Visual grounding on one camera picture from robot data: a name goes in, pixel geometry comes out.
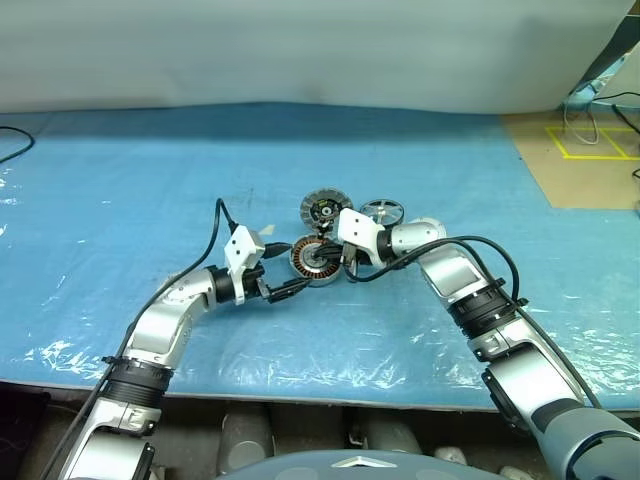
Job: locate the grey robot torso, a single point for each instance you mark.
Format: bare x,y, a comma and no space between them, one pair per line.
325,470

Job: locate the black rotor with silver spokes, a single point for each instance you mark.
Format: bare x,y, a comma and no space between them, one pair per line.
382,207

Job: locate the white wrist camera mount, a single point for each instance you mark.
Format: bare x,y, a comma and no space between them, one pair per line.
357,227
240,247

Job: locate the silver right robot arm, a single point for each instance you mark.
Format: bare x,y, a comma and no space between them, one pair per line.
450,270

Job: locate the motor stator with copper windings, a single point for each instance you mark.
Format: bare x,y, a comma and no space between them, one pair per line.
302,260

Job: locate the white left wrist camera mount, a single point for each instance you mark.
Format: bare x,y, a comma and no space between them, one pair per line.
240,247

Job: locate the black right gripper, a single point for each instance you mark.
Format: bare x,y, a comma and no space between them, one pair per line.
345,256

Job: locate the blue plastic table sheet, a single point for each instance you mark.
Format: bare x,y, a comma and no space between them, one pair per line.
320,340

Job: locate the round finned motor end cover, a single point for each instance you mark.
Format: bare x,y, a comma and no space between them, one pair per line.
320,210

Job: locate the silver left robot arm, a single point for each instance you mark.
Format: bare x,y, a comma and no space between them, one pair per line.
160,320

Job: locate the white rounded lump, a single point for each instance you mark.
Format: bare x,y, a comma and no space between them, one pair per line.
450,454

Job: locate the dark stand leg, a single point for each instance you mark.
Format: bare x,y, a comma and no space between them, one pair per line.
607,62

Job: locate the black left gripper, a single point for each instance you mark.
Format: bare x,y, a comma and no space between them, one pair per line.
254,283

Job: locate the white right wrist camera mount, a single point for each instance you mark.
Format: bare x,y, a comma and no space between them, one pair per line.
357,227

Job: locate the grey rounded cylinder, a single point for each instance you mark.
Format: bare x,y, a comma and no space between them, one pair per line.
390,437
247,442

